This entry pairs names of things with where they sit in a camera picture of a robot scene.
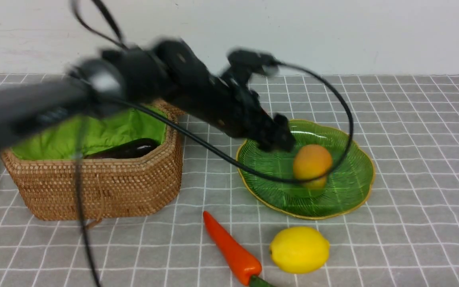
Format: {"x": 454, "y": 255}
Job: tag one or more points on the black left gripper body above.
{"x": 226, "y": 103}

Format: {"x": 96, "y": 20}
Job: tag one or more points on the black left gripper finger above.
{"x": 274, "y": 134}

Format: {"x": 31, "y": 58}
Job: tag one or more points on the orange yellow mango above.
{"x": 311, "y": 161}

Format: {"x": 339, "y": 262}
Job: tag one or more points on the yellow lemon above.
{"x": 299, "y": 250}

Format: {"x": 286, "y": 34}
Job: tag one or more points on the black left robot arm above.
{"x": 170, "y": 71}

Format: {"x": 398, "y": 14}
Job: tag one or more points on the green glass leaf plate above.
{"x": 346, "y": 189}

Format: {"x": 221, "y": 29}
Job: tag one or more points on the dark purple eggplant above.
{"x": 129, "y": 150}

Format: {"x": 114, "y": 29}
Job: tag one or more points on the orange carrot green stem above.
{"x": 244, "y": 266}

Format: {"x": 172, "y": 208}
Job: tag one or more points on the grey checked tablecloth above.
{"x": 406, "y": 235}

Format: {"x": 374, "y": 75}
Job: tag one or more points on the woven rattan basket green lining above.
{"x": 43, "y": 169}

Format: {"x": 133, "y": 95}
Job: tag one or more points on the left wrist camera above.
{"x": 244, "y": 63}

